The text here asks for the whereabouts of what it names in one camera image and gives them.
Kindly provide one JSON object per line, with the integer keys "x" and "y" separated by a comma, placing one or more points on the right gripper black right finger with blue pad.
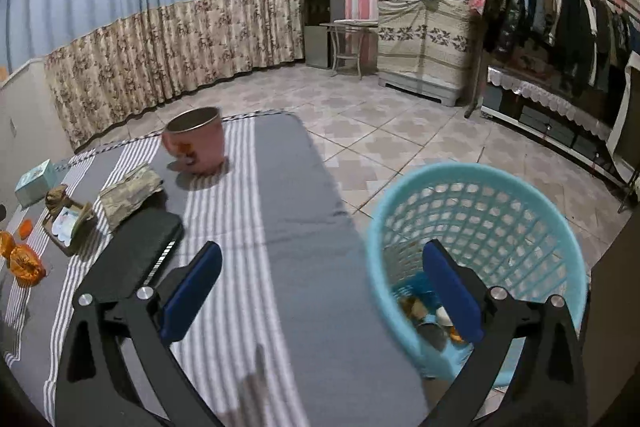
{"x": 548, "y": 385}

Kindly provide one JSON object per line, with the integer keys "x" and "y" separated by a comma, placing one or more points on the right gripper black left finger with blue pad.
{"x": 117, "y": 368}

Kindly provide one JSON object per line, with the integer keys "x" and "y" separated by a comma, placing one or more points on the trash inside basket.
{"x": 418, "y": 301}

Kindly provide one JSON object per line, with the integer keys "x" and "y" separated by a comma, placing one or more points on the dark wooden cabinet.
{"x": 611, "y": 346}

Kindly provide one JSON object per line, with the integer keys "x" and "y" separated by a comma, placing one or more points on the black flat case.
{"x": 130, "y": 257}

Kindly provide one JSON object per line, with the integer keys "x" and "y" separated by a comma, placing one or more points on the orange peel pieces on table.
{"x": 22, "y": 261}

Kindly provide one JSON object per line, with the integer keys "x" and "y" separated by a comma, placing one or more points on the light blue plastic basket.
{"x": 489, "y": 221}

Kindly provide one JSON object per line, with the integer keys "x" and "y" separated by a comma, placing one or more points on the small brown box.
{"x": 67, "y": 222}

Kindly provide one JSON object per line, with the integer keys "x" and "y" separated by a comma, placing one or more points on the camouflage pouch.
{"x": 122, "y": 199}

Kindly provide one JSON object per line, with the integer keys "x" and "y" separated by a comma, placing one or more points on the grey striped table cloth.
{"x": 288, "y": 336}

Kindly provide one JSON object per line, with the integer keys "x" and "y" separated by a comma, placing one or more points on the teal tissue box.
{"x": 35, "y": 184}

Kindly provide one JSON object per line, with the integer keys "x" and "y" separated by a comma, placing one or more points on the white framed dark screen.
{"x": 620, "y": 121}

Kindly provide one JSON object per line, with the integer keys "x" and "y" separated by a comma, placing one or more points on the low bench with lace cover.
{"x": 528, "y": 106}

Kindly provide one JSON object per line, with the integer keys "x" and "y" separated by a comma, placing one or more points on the pink cup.
{"x": 195, "y": 141}

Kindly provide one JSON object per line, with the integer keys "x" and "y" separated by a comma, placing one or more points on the cloth covered cabinet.
{"x": 426, "y": 47}

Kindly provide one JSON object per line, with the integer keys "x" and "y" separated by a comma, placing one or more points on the clothes rack with dark clothes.
{"x": 577, "y": 49}

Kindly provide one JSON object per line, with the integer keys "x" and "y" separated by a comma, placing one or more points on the blue floral curtain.
{"x": 108, "y": 60}

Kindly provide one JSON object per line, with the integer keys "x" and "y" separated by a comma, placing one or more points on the small metal stool table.
{"x": 347, "y": 39}

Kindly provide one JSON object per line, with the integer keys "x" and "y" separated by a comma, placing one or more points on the grey water dispenser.
{"x": 317, "y": 15}

